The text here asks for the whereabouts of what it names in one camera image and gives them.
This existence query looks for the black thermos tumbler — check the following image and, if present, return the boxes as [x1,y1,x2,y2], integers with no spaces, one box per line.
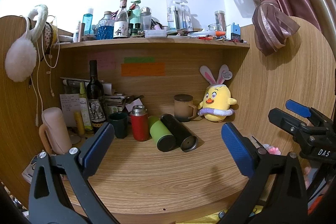
[160,114,198,152]

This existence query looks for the dark green cup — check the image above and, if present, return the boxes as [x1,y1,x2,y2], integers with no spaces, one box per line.
[108,112,127,139]

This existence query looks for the yellow chick plush toy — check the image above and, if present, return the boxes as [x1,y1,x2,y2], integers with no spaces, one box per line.
[197,64,237,122]

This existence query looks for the blue pencil sharpener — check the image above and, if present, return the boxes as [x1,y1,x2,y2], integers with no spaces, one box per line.
[226,23,241,40]

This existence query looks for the brown ceramic lidded mug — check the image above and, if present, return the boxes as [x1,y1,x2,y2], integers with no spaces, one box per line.
[174,94,197,122]

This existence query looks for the dark wine bottle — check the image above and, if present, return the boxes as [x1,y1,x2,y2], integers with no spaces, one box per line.
[86,60,106,132]

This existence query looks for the red thermos bottle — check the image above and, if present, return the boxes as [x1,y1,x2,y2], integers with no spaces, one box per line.
[130,105,149,141]

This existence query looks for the green thermos tumbler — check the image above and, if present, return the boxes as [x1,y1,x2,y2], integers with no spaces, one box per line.
[148,116,175,152]

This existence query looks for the white fluffy earmuffs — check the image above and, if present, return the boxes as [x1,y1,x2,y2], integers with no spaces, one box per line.
[5,5,49,83]

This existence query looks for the pink sticky note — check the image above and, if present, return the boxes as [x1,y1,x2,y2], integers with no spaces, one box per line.
[88,51,116,71]

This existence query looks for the orange sticky note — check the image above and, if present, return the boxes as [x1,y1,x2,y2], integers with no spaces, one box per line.
[121,63,165,77]

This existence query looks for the green sticky note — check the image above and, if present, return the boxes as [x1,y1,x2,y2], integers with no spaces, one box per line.
[123,56,155,64]

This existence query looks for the wooden shelf board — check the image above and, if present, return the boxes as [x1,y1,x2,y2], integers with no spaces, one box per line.
[60,36,250,49]

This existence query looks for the blue patterned glass bottle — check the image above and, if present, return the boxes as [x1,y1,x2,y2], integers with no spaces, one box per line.
[97,11,114,40]

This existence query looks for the light blue lotion bottle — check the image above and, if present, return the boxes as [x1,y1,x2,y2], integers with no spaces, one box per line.
[82,8,93,35]

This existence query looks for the clear liquor bottle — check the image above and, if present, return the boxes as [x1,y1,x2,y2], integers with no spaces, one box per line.
[113,0,129,39]

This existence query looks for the teal spray bottle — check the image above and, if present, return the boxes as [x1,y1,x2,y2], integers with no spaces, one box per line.
[129,0,141,28]

